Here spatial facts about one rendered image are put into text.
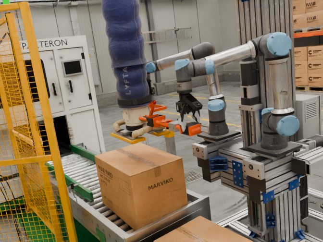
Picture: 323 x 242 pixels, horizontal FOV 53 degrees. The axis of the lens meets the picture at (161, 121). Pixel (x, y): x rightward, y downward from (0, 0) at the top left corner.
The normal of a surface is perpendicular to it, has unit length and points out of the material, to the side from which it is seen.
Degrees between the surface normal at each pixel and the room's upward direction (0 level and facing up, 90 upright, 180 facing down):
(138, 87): 75
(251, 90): 90
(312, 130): 90
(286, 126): 98
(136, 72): 71
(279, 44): 82
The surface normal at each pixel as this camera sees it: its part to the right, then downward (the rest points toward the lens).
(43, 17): 0.51, 0.12
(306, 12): -0.85, 0.22
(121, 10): 0.17, 0.18
